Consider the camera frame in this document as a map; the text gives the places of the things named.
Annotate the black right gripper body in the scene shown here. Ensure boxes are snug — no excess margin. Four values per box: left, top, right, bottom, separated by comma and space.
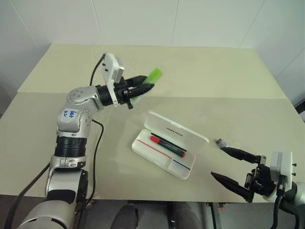
244, 154, 277, 196

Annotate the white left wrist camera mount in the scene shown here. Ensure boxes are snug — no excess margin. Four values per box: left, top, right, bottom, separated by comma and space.
102, 52, 125, 107

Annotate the red and black marker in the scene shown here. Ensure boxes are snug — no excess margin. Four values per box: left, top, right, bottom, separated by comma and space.
149, 135, 187, 159

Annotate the dark rounded wide shape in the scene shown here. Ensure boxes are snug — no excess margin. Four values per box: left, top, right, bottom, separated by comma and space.
170, 202, 203, 229

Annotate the dark metal frame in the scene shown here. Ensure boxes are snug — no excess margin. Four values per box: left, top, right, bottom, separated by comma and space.
295, 99, 305, 115

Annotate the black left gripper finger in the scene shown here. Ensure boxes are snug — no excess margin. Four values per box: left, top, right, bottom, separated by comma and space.
125, 74, 148, 86
130, 83, 155, 96

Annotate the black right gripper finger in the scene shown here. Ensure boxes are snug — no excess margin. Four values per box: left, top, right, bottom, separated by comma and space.
220, 146, 260, 163
211, 171, 254, 203

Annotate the black clamp with red spot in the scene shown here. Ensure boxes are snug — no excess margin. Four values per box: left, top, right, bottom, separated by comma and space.
206, 202, 227, 212

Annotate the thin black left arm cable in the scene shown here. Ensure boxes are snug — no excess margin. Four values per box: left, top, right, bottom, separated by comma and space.
73, 53, 107, 215

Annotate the dark rounded narrow shape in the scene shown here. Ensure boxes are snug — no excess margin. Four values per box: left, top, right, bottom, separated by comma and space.
113, 204, 140, 229

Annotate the white plastic pencil case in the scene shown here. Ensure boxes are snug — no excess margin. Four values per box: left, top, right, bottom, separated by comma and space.
131, 111, 210, 180

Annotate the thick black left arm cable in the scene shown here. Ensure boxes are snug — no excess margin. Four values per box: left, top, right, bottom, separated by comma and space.
4, 162, 52, 229

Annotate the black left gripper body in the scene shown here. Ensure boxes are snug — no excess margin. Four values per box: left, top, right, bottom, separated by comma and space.
113, 77, 138, 110

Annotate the green highlighter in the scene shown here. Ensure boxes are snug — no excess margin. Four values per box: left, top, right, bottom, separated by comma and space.
132, 67, 165, 104

